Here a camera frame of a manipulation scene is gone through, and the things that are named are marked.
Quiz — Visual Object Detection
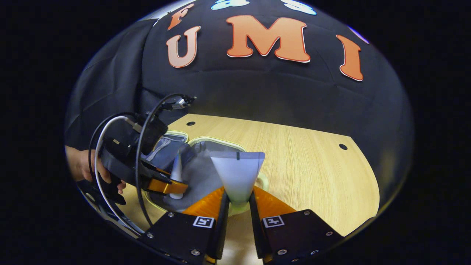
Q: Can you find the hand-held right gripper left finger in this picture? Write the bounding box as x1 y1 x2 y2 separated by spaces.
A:
137 186 230 265

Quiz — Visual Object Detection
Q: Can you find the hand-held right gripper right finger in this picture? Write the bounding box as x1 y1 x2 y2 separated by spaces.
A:
248 185 344 265

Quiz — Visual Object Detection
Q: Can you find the small white skin care bottle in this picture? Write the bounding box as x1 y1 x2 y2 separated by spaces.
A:
169 149 185 200

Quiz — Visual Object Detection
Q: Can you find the pale yellow suitcase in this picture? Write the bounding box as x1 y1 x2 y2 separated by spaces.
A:
142 130 270 218

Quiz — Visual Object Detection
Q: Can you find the white cable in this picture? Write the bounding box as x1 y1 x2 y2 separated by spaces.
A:
95 115 142 234

